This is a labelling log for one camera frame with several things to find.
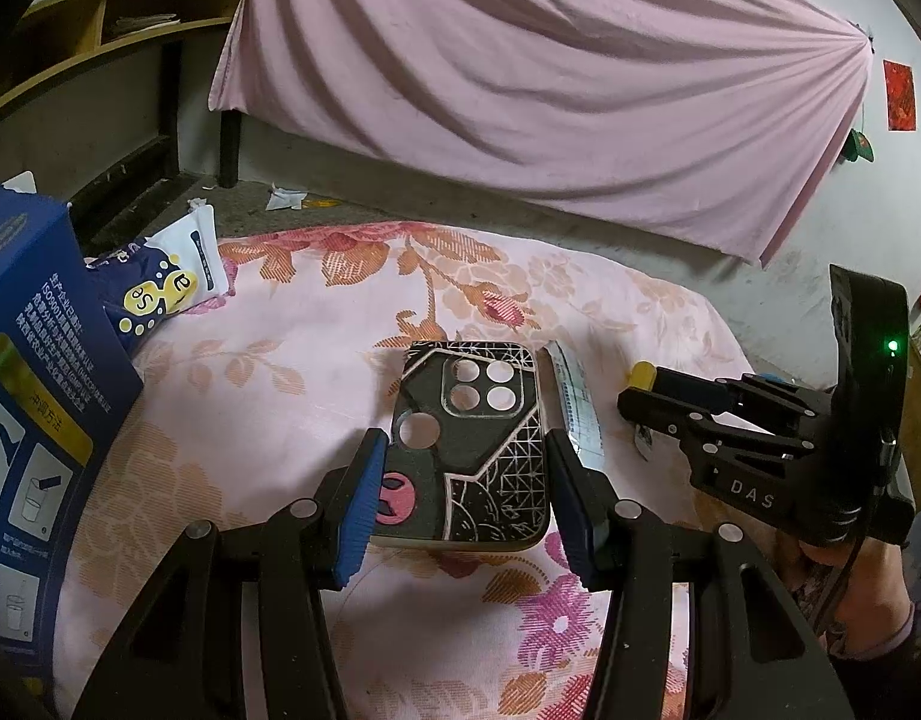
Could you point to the green red hanging pouch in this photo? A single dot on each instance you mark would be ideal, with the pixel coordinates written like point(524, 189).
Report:
point(857, 147)

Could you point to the black patterned phone case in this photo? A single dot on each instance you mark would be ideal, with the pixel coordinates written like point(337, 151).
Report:
point(465, 469)

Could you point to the white blue cartoon bag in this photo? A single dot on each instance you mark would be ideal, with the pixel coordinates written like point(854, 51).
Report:
point(156, 278)

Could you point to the floral pink quilt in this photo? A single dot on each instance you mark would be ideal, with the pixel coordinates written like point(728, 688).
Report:
point(466, 608)

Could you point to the blue cardboard box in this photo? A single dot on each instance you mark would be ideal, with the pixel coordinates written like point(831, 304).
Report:
point(66, 388)

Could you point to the small red white wrapper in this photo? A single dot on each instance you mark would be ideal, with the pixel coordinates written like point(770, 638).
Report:
point(643, 440)

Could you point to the wooden shelf desk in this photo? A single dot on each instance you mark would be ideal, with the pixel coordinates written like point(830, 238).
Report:
point(85, 83)

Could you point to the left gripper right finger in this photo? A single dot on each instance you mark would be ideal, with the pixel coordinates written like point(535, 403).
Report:
point(582, 503)

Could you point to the pink sheet on wall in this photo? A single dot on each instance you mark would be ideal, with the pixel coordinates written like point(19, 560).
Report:
point(707, 121)

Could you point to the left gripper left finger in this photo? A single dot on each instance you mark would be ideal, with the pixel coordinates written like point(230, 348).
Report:
point(353, 507)

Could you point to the grey foil wrapper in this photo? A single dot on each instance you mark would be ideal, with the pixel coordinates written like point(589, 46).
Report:
point(578, 414)

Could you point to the red paper wall poster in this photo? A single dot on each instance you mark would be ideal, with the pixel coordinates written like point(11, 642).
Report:
point(901, 96)

